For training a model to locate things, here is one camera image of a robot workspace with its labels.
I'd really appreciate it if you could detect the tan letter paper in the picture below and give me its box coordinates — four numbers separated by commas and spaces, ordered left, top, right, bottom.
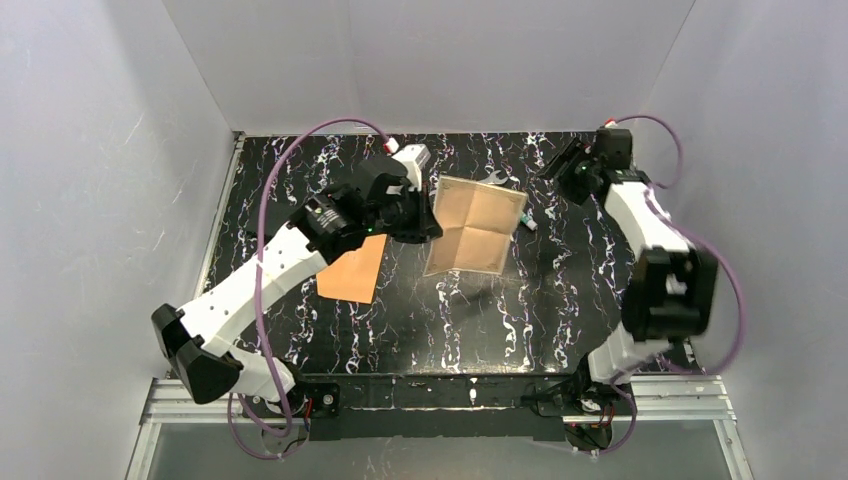
423, 175, 528, 276

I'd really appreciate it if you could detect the orange envelope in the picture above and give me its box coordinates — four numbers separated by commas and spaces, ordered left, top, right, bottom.
316, 234, 387, 304

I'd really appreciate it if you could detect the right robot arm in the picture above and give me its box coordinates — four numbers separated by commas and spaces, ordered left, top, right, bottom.
539, 121, 719, 385

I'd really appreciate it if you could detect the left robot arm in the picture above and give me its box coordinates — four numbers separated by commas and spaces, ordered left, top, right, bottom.
151, 144, 442, 404

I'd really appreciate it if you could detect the silver open-end wrench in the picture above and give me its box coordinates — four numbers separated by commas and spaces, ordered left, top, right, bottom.
479, 170, 510, 186

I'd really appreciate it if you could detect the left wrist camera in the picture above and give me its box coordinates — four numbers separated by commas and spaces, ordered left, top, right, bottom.
391, 144, 431, 191

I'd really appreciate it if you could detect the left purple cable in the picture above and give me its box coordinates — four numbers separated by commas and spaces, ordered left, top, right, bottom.
226, 117, 392, 462

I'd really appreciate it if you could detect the purple cable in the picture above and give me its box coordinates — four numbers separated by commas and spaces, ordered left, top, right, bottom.
226, 117, 392, 462
596, 113, 749, 458

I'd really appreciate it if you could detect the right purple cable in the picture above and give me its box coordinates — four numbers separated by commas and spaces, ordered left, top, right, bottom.
596, 113, 749, 458

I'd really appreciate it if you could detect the aluminium front frame rail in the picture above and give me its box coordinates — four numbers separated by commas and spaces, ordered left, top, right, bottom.
127, 374, 752, 479

